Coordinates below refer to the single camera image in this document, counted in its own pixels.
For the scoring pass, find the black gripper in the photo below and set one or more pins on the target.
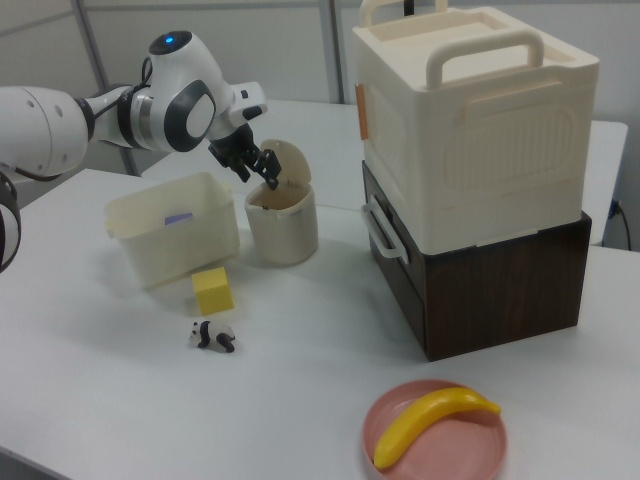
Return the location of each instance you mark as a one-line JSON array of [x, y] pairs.
[[235, 147]]

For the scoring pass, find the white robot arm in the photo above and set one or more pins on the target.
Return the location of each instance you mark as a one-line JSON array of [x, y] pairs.
[[45, 130]]

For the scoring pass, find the cream trash can with lid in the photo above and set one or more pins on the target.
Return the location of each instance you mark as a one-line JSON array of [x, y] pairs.
[[285, 230]]

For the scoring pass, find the cream open plastic bin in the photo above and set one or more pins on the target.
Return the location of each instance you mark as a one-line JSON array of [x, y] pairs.
[[175, 250]]

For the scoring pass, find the yellow foam cube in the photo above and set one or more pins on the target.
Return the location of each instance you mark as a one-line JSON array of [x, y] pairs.
[[214, 292]]

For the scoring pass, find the panda figurine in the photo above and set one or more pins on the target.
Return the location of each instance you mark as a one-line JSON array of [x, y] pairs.
[[212, 336]]

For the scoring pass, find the dark wooden drawer cabinet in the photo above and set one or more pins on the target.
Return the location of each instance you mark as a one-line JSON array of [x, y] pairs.
[[500, 295]]

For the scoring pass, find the yellow toy banana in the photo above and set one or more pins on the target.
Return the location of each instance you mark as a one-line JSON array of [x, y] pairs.
[[425, 420]]

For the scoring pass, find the pink plate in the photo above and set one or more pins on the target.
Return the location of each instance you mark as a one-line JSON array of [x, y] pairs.
[[450, 445]]

